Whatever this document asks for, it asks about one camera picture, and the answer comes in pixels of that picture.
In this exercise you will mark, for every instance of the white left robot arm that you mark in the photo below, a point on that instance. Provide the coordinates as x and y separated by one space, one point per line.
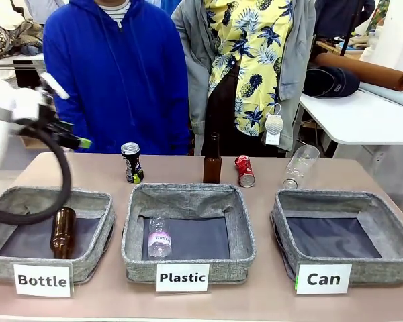
0 104

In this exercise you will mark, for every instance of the person in yellow pineapple shirt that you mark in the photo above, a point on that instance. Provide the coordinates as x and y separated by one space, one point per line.
252 67

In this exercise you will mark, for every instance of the white rectangular hang tag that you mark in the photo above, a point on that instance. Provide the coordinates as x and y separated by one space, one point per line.
272 139

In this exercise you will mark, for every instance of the person in blue hoodie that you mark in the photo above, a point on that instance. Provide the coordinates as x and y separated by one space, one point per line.
121 84

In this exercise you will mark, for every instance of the light blue rolled sheet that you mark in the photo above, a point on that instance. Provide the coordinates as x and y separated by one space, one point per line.
389 94

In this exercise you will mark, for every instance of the navy baseball cap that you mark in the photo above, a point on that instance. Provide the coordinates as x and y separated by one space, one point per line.
329 82

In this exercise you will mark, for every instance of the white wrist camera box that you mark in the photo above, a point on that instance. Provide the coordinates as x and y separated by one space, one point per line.
55 86

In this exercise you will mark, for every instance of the white sign reading Can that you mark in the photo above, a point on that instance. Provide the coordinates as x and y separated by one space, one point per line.
323 279

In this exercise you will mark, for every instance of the grey fabric basket bottle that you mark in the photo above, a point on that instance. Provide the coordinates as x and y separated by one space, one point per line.
94 202

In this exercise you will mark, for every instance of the grey fabric basket can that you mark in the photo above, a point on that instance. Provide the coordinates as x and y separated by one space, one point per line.
322 202

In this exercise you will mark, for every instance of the brown glass bottle slim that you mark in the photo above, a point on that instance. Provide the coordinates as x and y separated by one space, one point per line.
212 167

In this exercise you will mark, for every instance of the clear plastic bottle pink label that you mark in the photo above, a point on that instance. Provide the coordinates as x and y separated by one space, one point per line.
160 239

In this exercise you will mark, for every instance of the brown glass bottle wide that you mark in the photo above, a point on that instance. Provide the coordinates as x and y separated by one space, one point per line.
64 234

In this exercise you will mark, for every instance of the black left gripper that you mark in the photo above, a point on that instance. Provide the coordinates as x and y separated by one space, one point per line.
46 115

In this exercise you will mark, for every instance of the pile of patterned clothes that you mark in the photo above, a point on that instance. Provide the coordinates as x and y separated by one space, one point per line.
10 37

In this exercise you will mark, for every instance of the round silver hang tag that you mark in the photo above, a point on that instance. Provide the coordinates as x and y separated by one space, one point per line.
274 124

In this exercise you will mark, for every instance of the grey fabric basket plastic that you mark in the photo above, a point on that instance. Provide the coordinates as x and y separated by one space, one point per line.
188 201

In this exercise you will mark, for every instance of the white side table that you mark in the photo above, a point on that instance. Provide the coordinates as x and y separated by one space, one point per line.
356 120

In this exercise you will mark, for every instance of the red drink can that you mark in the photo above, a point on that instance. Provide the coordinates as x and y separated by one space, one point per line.
244 169

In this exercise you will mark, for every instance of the white sign reading Bottle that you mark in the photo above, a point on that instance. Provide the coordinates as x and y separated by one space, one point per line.
42 280

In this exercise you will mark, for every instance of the brown rolled mat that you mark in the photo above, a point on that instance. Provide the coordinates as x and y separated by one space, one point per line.
362 68

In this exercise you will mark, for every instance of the black drink can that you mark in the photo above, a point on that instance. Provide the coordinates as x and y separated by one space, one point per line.
132 164

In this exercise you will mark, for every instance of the person in dark clothes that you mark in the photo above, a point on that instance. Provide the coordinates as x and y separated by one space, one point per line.
342 16

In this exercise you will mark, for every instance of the white sign reading Plastic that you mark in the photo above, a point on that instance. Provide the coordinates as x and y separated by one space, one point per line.
182 277

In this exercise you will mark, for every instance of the clear plastic bottle unlabelled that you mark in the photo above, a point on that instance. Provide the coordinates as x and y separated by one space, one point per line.
300 167

